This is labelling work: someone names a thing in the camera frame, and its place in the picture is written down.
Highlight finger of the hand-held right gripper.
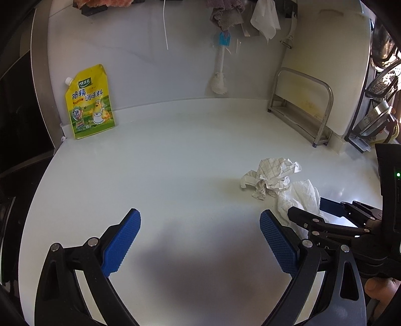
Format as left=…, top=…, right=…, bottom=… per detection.
left=320, top=197, right=383, bottom=222
left=287, top=206, right=372, bottom=249

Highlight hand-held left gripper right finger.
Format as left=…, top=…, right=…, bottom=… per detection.
left=259, top=209, right=367, bottom=326

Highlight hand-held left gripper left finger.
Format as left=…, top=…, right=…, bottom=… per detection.
left=34, top=208, right=141, bottom=326

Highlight white tissue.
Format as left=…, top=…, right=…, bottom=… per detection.
left=276, top=179, right=326, bottom=240

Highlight checked paper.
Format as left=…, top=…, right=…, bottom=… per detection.
left=240, top=157, right=304, bottom=201

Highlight person's right hand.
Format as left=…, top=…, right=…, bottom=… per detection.
left=365, top=277, right=401, bottom=326

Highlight steel strainer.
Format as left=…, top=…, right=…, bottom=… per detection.
left=357, top=100, right=397, bottom=137

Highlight metal cutting board rack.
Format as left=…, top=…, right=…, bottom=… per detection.
left=267, top=67, right=333, bottom=148

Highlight yellow seasoning pouch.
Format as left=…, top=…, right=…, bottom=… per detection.
left=64, top=63, right=116, bottom=140

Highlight perforated steel steamer plate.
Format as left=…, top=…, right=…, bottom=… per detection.
left=365, top=61, right=401, bottom=98

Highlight white cutting board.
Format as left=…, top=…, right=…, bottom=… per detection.
left=283, top=6, right=375, bottom=132

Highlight black cooktop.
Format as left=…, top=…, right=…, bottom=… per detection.
left=0, top=50, right=54, bottom=176

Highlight stainless steel bowl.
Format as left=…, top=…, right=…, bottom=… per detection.
left=371, top=22, right=401, bottom=68

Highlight white bottle brush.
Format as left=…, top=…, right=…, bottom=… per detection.
left=209, top=31, right=231, bottom=95

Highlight stainless steel trim strip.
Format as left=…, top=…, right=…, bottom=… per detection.
left=30, top=0, right=63, bottom=148

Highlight white peeler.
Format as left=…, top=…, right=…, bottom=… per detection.
left=280, top=13, right=297, bottom=50

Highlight white hanging cloth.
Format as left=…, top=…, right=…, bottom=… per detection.
left=250, top=0, right=281, bottom=43

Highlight grey hanging cloth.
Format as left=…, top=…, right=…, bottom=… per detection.
left=207, top=0, right=245, bottom=32

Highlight pink hanging cloth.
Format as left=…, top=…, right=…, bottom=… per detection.
left=77, top=0, right=134, bottom=8

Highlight black wire lid rack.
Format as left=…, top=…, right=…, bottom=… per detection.
left=345, top=19, right=401, bottom=154

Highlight black wall hook rail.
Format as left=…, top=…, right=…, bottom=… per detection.
left=73, top=0, right=298, bottom=18

